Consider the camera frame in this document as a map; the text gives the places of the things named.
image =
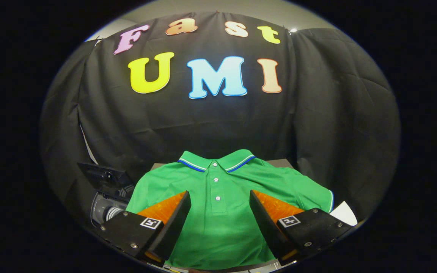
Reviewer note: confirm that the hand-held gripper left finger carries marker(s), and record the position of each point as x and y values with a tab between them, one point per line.
173	227

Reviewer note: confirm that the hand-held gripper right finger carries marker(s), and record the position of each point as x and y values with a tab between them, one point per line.
268	227

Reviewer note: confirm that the green polo shirt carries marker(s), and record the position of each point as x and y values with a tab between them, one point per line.
218	227

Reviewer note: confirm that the silver door black cabinet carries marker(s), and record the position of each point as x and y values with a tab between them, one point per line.
281	163

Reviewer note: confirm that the white appliance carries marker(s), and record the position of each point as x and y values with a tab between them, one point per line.
344	214

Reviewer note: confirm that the black backdrop cloth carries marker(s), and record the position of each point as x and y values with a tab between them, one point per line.
211	125

